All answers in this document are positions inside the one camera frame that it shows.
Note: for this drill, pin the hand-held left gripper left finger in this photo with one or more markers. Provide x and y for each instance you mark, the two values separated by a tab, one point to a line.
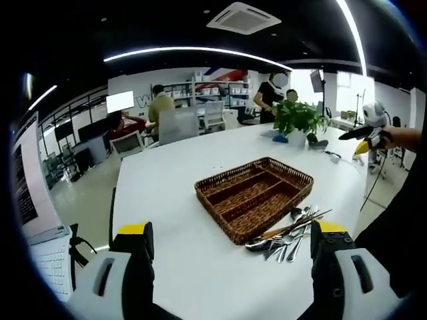
133	266

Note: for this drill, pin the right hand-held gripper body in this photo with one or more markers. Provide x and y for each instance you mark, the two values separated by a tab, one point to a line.
374	115

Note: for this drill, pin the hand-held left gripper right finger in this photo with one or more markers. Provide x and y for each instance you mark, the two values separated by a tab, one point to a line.
333	266

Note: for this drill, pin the pile of metal utensils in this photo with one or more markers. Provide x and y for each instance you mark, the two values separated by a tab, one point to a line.
293	233

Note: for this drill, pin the brown wicker storage tray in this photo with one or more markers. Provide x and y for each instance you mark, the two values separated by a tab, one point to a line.
253	196

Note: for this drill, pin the storage shelf with boxes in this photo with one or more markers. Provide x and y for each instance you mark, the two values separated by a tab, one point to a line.
213	91

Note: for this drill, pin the person's right hand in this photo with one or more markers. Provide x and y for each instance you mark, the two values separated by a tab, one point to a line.
393	137

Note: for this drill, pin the dark grey rounded object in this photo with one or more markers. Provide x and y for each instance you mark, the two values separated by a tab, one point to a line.
317	143

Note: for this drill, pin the green plant in white pot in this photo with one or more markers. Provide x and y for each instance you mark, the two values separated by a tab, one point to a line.
298	118

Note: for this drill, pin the tripod with dark panel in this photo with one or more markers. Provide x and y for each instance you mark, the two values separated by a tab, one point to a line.
318	86

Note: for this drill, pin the small blue object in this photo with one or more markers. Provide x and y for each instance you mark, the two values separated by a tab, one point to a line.
280	138

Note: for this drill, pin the person's dark clothing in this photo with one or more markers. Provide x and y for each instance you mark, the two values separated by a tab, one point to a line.
397	216

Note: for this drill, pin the curved ceiling light strip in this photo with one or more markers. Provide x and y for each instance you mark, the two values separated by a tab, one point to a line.
355	33
187	50

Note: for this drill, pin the black office chair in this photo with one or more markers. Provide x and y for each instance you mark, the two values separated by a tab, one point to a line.
248	117

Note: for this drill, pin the white mesh office chair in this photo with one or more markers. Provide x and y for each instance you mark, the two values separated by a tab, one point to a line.
214	115
128	143

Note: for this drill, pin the open laptop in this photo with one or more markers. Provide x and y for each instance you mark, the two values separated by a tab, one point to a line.
33	186

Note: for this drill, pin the grey office chair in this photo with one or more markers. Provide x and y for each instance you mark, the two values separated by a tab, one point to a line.
178	128

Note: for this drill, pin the ceiling air conditioner vent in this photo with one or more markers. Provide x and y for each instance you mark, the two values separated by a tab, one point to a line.
243	18

